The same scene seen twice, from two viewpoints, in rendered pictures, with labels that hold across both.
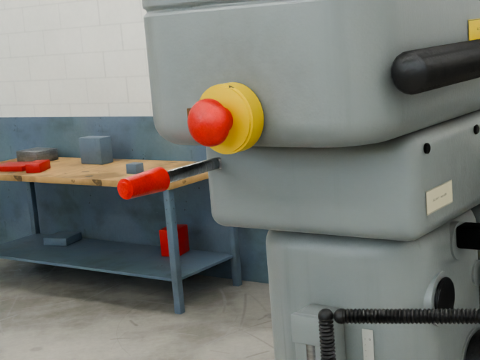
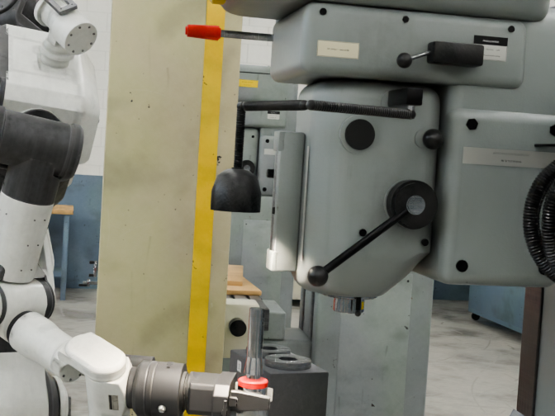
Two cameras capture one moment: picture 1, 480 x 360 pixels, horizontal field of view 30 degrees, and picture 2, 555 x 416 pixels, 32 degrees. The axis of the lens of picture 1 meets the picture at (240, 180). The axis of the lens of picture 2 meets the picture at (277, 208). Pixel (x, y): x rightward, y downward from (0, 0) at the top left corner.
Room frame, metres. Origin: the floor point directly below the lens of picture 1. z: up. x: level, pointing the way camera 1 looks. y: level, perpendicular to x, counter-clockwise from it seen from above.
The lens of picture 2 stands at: (-0.25, -1.04, 1.51)
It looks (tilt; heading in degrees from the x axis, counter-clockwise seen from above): 3 degrees down; 42
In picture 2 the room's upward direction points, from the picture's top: 3 degrees clockwise
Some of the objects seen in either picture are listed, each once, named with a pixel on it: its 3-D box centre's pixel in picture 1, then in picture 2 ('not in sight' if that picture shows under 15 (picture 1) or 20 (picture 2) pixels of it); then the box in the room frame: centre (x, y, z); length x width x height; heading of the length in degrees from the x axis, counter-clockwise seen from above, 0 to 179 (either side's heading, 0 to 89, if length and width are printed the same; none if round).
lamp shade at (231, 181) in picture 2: not in sight; (236, 189); (0.75, -0.07, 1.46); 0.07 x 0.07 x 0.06
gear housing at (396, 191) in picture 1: (380, 157); (391, 53); (0.98, -0.16, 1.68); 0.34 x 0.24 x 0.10; 144
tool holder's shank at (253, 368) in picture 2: not in sight; (255, 343); (0.86, -0.02, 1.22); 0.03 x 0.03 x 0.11
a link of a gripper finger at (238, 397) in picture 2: not in sight; (249, 402); (0.84, -0.04, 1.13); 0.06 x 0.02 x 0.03; 128
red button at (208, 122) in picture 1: (213, 121); not in sight; (0.75, 0.02, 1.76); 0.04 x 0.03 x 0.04; 54
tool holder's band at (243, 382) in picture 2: not in sight; (253, 382); (0.86, -0.02, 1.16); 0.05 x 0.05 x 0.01
